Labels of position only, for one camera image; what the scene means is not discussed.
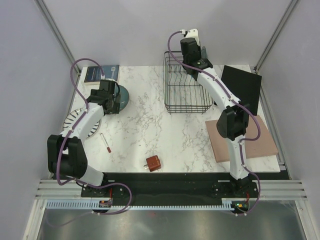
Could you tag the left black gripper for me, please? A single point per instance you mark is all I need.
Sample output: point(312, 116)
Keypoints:
point(115, 109)

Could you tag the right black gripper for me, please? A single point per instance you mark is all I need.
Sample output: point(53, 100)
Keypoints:
point(199, 50)

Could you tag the grey-green round plate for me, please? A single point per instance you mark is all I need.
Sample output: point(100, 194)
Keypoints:
point(204, 54)

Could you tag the wire dish rack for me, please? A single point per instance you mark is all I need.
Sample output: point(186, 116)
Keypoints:
point(181, 93)

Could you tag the dark teal floral plate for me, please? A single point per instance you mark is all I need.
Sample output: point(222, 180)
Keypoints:
point(124, 96)

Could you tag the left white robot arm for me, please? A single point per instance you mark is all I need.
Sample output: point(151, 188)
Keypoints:
point(66, 154)

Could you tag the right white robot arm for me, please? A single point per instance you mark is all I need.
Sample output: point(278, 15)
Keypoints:
point(233, 121)

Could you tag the dark blue book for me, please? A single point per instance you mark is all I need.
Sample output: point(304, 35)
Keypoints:
point(94, 74)

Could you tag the red tipped tube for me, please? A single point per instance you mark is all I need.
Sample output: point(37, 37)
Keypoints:
point(106, 143)

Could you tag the black board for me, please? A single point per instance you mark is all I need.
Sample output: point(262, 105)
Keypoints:
point(243, 84)

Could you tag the red cube power adapter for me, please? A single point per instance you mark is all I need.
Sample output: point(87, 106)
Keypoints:
point(153, 163)

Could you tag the pink board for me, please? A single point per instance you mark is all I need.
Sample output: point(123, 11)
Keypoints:
point(263, 147)

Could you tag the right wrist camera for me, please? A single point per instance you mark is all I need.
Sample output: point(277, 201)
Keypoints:
point(192, 33)

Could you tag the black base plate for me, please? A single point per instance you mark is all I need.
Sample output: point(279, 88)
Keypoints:
point(172, 189)

